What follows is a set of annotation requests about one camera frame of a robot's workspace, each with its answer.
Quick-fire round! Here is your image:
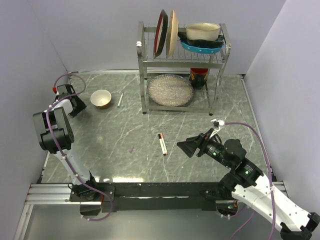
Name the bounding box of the white marker black tip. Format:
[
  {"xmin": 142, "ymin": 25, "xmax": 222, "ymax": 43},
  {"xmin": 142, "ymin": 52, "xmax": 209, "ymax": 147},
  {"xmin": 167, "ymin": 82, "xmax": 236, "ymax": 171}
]
[{"xmin": 158, "ymin": 133, "xmax": 166, "ymax": 155}]

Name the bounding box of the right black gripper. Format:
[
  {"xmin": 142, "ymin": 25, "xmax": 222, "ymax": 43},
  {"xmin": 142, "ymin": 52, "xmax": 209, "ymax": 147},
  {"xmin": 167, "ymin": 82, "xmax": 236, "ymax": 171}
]
[{"xmin": 176, "ymin": 127, "xmax": 232, "ymax": 168}]

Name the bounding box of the red black plate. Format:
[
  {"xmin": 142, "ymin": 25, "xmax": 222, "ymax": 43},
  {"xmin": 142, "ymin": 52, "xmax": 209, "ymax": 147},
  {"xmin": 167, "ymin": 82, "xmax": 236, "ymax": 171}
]
[{"xmin": 153, "ymin": 9, "xmax": 168, "ymax": 59}]

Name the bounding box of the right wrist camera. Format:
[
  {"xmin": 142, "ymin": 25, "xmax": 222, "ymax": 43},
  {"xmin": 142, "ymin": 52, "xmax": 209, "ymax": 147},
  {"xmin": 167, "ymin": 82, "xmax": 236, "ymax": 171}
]
[{"xmin": 211, "ymin": 118, "xmax": 225, "ymax": 128}]

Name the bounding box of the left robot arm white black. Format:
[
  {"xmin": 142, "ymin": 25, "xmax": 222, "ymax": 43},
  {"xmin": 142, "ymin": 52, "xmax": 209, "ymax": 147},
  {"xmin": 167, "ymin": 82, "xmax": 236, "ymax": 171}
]
[{"xmin": 32, "ymin": 84, "xmax": 100, "ymax": 202}]

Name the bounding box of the steel dish rack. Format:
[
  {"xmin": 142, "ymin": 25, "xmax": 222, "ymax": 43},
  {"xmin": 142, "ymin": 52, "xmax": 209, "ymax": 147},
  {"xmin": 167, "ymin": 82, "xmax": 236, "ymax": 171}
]
[{"xmin": 136, "ymin": 21, "xmax": 232, "ymax": 116}]

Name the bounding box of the cream ceramic bowl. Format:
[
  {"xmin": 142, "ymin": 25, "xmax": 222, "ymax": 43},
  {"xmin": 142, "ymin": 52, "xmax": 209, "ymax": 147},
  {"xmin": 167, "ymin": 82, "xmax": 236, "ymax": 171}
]
[{"xmin": 186, "ymin": 22, "xmax": 221, "ymax": 41}]

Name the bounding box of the red black mug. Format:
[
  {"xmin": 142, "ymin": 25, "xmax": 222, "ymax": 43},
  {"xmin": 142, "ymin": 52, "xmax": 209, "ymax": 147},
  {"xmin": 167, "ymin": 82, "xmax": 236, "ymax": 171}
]
[{"xmin": 189, "ymin": 68, "xmax": 209, "ymax": 89}]

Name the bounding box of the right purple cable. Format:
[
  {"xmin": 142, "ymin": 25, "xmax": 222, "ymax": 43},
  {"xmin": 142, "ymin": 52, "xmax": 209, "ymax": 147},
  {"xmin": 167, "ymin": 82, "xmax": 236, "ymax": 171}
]
[{"xmin": 223, "ymin": 121, "xmax": 278, "ymax": 240}]

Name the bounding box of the green tipped white pen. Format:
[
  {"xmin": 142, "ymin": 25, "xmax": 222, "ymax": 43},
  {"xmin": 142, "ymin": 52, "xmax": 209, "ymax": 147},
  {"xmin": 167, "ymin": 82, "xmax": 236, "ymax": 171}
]
[{"xmin": 117, "ymin": 92, "xmax": 124, "ymax": 108}]

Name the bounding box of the speckled grey plate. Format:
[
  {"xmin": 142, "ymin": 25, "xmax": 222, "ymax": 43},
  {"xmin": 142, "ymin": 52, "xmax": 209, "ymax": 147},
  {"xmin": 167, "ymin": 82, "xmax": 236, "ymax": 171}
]
[{"xmin": 146, "ymin": 74, "xmax": 194, "ymax": 107}]

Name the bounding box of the black dish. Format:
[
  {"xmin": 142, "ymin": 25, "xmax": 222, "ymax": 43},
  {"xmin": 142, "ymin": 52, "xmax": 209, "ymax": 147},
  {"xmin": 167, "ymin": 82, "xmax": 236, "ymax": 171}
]
[{"xmin": 177, "ymin": 32, "xmax": 224, "ymax": 49}]

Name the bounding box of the beige plate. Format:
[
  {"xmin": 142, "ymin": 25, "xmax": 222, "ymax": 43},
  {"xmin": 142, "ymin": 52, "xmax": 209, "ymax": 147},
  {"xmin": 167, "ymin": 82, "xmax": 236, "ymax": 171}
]
[{"xmin": 166, "ymin": 9, "xmax": 179, "ymax": 58}]

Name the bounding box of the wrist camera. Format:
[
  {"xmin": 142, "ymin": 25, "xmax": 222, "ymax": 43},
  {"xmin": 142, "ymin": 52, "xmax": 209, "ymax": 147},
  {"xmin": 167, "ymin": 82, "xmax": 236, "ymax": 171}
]
[
  {"xmin": 52, "ymin": 86, "xmax": 60, "ymax": 96},
  {"xmin": 211, "ymin": 118, "xmax": 225, "ymax": 128}
]

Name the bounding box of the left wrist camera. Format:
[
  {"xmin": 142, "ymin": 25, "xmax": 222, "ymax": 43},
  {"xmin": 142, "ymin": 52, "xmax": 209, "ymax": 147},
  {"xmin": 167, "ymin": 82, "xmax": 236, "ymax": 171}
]
[{"xmin": 52, "ymin": 86, "xmax": 60, "ymax": 96}]

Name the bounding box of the blue dotted dish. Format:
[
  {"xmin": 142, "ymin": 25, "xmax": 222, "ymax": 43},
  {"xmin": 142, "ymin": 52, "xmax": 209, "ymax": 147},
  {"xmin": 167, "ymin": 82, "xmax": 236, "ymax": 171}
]
[{"xmin": 180, "ymin": 41, "xmax": 224, "ymax": 55}]

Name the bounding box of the white pen orange cap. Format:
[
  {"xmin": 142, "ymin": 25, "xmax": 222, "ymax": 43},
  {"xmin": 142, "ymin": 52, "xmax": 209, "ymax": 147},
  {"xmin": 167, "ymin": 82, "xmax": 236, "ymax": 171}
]
[{"xmin": 160, "ymin": 133, "xmax": 168, "ymax": 155}]

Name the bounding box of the small cream bowl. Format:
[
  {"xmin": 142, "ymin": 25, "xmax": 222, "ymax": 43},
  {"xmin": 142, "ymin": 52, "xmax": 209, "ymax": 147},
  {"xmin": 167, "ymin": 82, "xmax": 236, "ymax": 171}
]
[{"xmin": 90, "ymin": 89, "xmax": 112, "ymax": 109}]

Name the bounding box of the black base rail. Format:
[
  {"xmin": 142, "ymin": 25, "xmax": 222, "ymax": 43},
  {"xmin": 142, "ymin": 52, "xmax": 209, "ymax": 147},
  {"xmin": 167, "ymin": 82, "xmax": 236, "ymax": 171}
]
[{"xmin": 69, "ymin": 182, "xmax": 243, "ymax": 217}]

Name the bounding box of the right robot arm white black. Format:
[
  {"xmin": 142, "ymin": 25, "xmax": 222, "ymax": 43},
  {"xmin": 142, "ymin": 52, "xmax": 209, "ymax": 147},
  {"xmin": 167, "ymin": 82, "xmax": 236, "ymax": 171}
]
[{"xmin": 177, "ymin": 129, "xmax": 320, "ymax": 240}]

